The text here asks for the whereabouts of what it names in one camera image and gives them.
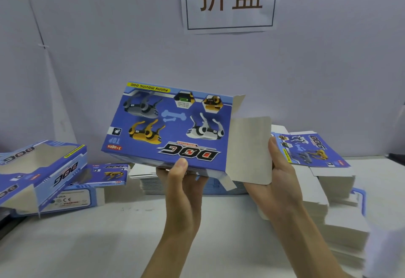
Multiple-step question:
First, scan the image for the black object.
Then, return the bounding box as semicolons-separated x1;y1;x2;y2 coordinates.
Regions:
386;152;405;165

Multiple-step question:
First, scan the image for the person's left forearm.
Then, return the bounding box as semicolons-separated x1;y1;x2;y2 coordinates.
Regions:
142;227;198;278

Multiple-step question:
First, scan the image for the blue dog-print cardboard box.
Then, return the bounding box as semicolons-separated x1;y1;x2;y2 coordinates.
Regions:
37;162;131;214
100;82;273;186
0;139;89;216

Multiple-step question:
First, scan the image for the person's left hand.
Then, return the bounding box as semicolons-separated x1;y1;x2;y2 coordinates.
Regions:
156;157;209;239

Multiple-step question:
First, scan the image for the person's right forearm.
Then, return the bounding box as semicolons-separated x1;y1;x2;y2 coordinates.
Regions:
272;202;353;278

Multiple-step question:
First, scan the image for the person's right hand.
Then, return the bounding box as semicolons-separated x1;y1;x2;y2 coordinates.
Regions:
243;137;306;223

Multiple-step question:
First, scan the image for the white paper wall sign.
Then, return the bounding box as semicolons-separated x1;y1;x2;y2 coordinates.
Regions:
179;0;283;34

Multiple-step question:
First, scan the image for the stack of boxes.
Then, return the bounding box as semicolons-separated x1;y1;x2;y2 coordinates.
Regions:
128;162;248;196
256;124;372;270

